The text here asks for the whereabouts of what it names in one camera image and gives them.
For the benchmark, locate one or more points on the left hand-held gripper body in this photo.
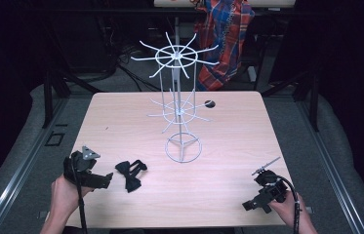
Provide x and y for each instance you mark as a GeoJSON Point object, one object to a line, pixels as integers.
{"type": "Point", "coordinates": [82, 170]}

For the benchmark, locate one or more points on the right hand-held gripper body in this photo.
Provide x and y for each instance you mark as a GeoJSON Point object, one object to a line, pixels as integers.
{"type": "Point", "coordinates": [269, 188]}

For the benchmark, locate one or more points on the black bow tie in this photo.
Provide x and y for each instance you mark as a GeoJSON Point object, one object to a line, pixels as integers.
{"type": "Point", "coordinates": [130, 174]}

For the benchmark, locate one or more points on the person's right hand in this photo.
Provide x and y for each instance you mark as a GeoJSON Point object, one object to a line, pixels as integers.
{"type": "Point", "coordinates": [287, 206]}

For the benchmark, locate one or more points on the person's left hand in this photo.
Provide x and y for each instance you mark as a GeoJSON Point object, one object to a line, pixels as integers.
{"type": "Point", "coordinates": [67, 193]}

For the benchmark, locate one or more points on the black metal stand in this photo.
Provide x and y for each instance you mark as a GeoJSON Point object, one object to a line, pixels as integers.
{"type": "Point", "coordinates": [313, 97]}
{"type": "Point", "coordinates": [48, 97]}

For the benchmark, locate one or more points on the dark round table grommet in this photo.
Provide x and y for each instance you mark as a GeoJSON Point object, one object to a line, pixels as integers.
{"type": "Point", "coordinates": [209, 103]}

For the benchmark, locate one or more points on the red blue plaid cloth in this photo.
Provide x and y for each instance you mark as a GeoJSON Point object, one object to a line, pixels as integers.
{"type": "Point", "coordinates": [225, 42]}

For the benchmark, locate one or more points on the grey metal floor rail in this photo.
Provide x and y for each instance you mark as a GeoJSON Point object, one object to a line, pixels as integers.
{"type": "Point", "coordinates": [332, 169]}
{"type": "Point", "coordinates": [13, 182]}

